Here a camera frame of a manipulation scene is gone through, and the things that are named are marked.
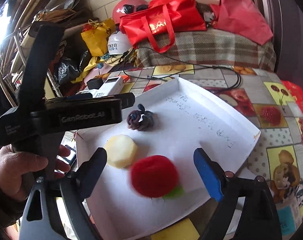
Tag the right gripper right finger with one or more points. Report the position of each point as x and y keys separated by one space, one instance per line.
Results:
x=211 y=174

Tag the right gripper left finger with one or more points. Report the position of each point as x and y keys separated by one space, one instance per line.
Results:
x=89 y=172

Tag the pale yellow round sponge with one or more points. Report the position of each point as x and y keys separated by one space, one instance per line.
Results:
x=121 y=151

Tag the red plush apple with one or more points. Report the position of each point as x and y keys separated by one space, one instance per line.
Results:
x=156 y=176

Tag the beige knotted rope toy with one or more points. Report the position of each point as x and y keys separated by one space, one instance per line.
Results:
x=285 y=176

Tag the light blue tissue pack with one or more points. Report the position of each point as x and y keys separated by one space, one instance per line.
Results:
x=289 y=217

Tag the black white patterned scrunchie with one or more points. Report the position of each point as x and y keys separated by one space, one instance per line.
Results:
x=297 y=191

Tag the person's left hand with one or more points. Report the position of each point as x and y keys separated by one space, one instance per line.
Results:
x=13 y=165

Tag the white cardboard box lid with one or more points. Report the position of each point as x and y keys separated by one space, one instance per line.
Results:
x=186 y=117

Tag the fruit pattern tablecloth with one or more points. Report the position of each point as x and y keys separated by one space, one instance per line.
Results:
x=259 y=96

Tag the small black box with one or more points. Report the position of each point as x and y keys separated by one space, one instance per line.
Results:
x=95 y=83

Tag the metal shelf rack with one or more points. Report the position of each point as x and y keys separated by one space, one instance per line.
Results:
x=13 y=58

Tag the black plastic bag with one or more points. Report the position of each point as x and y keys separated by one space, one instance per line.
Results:
x=68 y=69

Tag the white power bank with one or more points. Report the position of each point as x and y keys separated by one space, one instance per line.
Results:
x=111 y=86

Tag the yellow shopping bag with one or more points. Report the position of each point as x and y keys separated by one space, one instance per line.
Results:
x=96 y=34

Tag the red plastic bag by door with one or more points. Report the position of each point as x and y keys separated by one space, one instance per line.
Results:
x=296 y=92

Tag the plaid covered bench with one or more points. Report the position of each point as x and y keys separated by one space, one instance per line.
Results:
x=211 y=47

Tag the pink red helmet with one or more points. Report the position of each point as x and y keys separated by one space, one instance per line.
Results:
x=125 y=7

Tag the pink red plastic bag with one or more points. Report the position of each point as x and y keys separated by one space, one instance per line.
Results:
x=243 y=18

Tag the red tote bag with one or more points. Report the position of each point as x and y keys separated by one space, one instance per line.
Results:
x=162 y=17

